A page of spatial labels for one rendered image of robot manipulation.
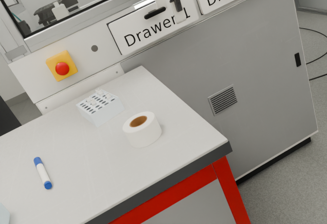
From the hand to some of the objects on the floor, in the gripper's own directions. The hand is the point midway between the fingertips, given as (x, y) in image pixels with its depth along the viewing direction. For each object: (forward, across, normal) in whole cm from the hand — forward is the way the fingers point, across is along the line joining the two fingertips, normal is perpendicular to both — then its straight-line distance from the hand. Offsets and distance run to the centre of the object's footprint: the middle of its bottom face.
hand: (170, 11), depth 90 cm
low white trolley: (+84, -37, +44) cm, 102 cm away
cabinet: (+100, +39, -2) cm, 108 cm away
